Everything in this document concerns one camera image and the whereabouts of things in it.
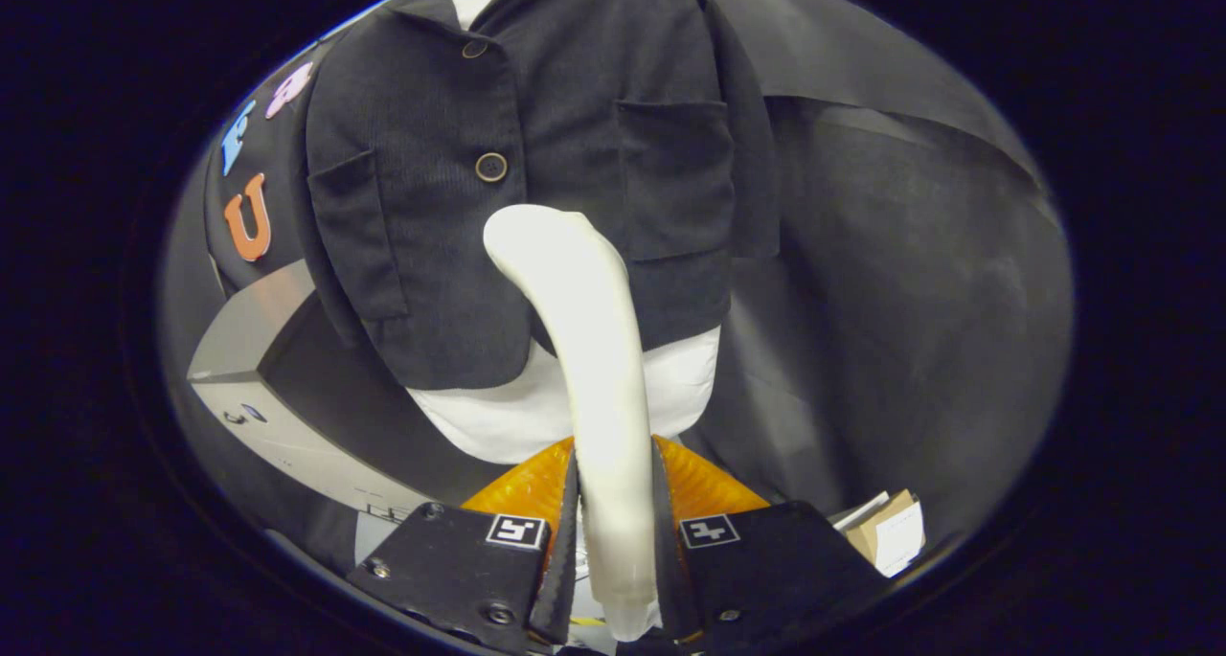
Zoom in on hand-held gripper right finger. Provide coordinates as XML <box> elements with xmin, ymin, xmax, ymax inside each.
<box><xmin>655</xmin><ymin>434</ymin><xmax>887</xmax><ymax>655</ymax></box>

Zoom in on cardboard box with white label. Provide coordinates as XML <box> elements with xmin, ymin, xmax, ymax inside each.
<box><xmin>831</xmin><ymin>488</ymin><xmax>927</xmax><ymax>578</ymax></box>

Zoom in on grey cabinet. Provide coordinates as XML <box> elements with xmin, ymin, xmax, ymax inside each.
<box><xmin>187</xmin><ymin>259</ymin><xmax>499</xmax><ymax>525</ymax></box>

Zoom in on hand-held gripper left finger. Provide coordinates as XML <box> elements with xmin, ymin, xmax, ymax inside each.
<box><xmin>345</xmin><ymin>436</ymin><xmax>581</xmax><ymax>656</ymax></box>

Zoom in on black backdrop cloth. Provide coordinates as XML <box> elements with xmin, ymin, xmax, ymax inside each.
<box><xmin>158</xmin><ymin>0</ymin><xmax>1074</xmax><ymax>580</ymax></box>

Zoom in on white garment steamer with hose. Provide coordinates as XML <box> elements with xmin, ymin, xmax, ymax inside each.
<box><xmin>482</xmin><ymin>204</ymin><xmax>662</xmax><ymax>643</ymax></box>

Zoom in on white mannequin torso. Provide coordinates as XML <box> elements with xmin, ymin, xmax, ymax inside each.
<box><xmin>407</xmin><ymin>0</ymin><xmax>724</xmax><ymax>465</ymax></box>

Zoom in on black button-up jacket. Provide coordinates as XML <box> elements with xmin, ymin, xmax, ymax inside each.
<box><xmin>305</xmin><ymin>0</ymin><xmax>782</xmax><ymax>392</ymax></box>

